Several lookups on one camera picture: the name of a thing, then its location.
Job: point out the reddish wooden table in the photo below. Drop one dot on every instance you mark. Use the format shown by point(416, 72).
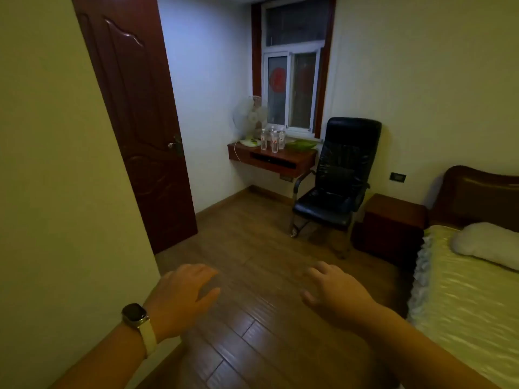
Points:
point(292, 155)

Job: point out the person's right hand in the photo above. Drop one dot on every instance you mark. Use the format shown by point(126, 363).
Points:
point(340, 299)

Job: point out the dark brown wooden door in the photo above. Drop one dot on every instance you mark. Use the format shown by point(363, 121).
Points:
point(134, 117)

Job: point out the person's left hand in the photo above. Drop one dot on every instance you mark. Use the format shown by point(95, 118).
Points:
point(178, 299)

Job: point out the person's left forearm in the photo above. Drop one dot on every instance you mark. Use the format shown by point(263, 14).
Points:
point(105, 364)

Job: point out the red paper window decoration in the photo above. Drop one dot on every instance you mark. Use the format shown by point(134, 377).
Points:
point(278, 80)

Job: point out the white window ledge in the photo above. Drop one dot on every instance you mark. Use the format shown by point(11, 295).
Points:
point(302, 135)

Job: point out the brown wooden nightstand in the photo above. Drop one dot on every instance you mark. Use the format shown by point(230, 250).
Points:
point(389, 226)

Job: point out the dark wooden window trim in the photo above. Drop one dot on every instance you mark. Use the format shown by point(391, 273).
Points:
point(255, 56)

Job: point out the green glass dish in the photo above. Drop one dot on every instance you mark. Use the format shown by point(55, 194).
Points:
point(301, 145)

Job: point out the white framed sliding window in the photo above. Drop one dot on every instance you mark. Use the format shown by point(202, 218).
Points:
point(288, 89)

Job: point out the black wall socket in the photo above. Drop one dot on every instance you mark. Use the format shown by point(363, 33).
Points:
point(397, 177)

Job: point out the bed with pale yellow bedspread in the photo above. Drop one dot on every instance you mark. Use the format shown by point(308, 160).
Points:
point(466, 311)

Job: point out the brown padded bed headboard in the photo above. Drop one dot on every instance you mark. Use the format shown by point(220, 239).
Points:
point(474, 194)

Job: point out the person's right forearm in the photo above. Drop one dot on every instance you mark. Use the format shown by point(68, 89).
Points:
point(413, 356)

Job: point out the black leather office chair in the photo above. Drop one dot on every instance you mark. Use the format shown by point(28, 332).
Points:
point(344, 166)

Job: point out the smartwatch with white band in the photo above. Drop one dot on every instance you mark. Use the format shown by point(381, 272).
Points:
point(134, 315)

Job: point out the white table fan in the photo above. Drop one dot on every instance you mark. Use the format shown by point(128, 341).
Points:
point(247, 117)

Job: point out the white pillow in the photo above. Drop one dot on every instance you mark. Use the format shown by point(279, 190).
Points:
point(486, 243)

